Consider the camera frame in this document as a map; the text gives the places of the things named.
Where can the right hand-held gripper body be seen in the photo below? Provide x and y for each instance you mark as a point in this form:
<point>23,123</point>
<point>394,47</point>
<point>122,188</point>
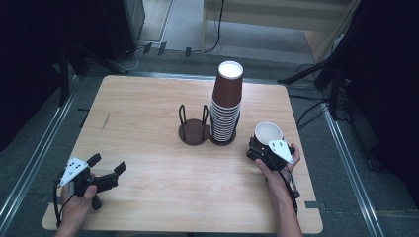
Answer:
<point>276,153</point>

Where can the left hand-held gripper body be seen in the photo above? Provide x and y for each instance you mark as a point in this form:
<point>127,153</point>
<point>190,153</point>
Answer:
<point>77,174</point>

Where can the stack of brown cups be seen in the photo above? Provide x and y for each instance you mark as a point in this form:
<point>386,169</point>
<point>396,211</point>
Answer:
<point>226,105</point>

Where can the dark brown double cup holder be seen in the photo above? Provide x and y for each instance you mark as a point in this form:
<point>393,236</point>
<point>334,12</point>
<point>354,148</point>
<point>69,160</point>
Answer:
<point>194,131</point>

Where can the person's right hand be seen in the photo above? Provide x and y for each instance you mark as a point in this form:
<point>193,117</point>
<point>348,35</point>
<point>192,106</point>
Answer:
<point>278,179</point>

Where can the person's left hand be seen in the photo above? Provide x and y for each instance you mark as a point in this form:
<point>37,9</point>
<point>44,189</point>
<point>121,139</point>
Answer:
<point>77,207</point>

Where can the grey tape strip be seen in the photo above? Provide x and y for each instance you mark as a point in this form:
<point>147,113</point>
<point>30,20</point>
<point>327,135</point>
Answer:
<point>312,204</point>

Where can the black metal stand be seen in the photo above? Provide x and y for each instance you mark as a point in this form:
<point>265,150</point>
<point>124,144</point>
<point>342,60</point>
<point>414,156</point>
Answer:
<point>82,62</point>
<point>324,77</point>

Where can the small dark plug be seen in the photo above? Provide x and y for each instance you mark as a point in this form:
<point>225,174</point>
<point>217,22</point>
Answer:
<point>188,52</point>
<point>147,48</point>

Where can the dark curtain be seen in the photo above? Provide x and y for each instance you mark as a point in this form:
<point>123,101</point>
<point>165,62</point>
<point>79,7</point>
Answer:
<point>29,65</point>
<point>388,82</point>

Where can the light wooden shelf unit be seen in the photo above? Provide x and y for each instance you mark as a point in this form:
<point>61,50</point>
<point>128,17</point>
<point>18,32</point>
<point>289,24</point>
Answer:
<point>263,19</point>

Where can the dark cabinet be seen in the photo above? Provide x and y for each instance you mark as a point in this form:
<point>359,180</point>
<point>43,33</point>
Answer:
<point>123,29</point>

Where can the silver floor rail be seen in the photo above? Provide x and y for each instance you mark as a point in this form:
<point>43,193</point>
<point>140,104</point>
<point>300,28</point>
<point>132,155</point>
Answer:
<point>36,154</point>
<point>354,171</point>

